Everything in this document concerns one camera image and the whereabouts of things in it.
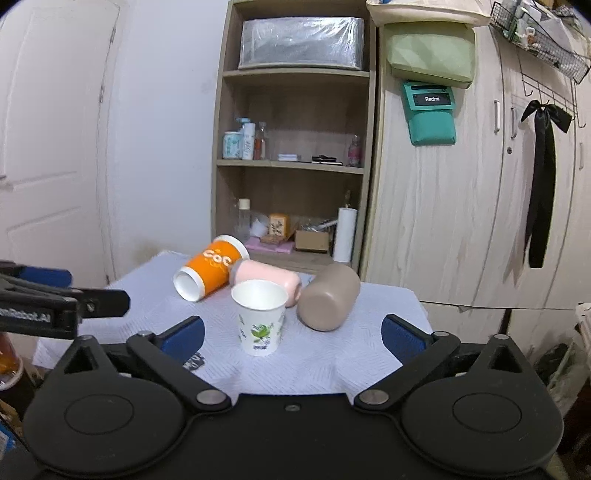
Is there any wooden shelf unit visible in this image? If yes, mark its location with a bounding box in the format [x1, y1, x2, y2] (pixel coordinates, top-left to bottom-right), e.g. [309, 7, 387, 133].
[211, 0, 378, 278]

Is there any flat pink box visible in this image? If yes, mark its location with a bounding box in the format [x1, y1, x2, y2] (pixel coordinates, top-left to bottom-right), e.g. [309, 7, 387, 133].
[244, 237, 295, 254]

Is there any light wood wardrobe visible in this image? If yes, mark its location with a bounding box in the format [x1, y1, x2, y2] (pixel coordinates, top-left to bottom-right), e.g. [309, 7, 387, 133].
[359, 0, 591, 358]

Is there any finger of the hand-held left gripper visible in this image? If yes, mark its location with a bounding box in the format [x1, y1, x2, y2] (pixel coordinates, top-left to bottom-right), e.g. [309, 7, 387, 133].
[0, 275, 131, 320]
[0, 261, 73, 291]

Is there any green cushioned bag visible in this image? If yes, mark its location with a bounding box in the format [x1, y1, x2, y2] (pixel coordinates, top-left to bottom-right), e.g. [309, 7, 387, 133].
[385, 22, 476, 89]

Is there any white quilted table cloth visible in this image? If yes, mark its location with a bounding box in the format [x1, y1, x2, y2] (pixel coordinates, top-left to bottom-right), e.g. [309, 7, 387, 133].
[34, 250, 435, 398]

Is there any white leaf print paper cup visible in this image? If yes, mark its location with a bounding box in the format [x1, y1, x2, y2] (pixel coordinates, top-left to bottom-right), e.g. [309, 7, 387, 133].
[230, 280, 289, 357]

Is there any black ribbon bow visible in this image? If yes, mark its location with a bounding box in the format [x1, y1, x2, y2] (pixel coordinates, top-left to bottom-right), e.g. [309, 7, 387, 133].
[520, 99, 574, 269]

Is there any plastic wrapped grey storage box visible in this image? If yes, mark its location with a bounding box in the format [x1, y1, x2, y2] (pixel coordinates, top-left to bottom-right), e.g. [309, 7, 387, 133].
[239, 17, 366, 71]

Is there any orange paper cup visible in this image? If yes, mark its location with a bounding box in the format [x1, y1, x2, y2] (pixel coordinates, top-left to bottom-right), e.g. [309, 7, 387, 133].
[173, 234, 250, 303]

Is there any yellow box with plant print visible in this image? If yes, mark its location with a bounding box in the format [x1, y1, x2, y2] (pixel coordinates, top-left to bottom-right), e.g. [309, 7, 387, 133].
[269, 213, 293, 241]

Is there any taupe cup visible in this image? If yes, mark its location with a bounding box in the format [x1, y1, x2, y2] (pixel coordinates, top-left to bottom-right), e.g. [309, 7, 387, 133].
[296, 263, 361, 332]

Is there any clear bottle with beige cap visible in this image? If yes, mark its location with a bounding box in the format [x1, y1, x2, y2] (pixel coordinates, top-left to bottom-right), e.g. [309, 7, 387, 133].
[232, 198, 253, 244]

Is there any white door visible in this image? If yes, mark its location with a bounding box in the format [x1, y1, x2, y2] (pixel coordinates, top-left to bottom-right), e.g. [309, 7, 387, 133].
[0, 0, 122, 289]

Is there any black cable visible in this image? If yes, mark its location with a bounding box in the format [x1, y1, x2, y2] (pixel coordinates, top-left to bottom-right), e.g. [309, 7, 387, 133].
[418, 299, 591, 312]

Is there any pink cup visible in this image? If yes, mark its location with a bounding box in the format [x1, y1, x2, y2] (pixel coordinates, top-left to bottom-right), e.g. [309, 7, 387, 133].
[230, 259, 303, 308]

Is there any clear bottle with red liquid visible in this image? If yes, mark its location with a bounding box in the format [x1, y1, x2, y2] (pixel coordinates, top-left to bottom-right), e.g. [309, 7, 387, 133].
[253, 122, 269, 161]

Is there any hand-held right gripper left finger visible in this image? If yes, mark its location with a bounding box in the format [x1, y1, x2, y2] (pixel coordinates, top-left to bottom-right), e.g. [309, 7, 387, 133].
[53, 316, 233, 414]

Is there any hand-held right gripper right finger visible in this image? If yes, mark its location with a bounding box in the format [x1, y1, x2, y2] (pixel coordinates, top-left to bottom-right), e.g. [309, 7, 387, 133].
[353, 314, 539, 412]

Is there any open cardboard box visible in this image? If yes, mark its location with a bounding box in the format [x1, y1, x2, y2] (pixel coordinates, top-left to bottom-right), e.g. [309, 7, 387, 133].
[294, 228, 331, 254]

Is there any translucent plastic bag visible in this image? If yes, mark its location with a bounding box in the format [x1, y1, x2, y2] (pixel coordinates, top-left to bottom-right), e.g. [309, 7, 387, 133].
[536, 323, 591, 418]

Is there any teal pouch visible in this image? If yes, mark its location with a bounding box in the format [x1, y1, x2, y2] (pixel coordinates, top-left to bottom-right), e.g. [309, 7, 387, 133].
[400, 80, 457, 147]

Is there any white pump bottle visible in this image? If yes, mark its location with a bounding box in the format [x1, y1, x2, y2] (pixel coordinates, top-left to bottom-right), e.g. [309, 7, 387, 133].
[235, 117, 256, 161]

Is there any teal and white jar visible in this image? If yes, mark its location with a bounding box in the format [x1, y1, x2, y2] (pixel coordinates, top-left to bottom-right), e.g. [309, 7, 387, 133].
[223, 131, 243, 160]

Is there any white paper towel roll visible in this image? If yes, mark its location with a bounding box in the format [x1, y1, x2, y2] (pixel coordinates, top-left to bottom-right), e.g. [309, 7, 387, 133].
[332, 207, 359, 264]

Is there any black wire basket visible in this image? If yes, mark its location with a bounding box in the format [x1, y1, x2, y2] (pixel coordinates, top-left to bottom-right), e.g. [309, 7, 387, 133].
[489, 0, 591, 85]

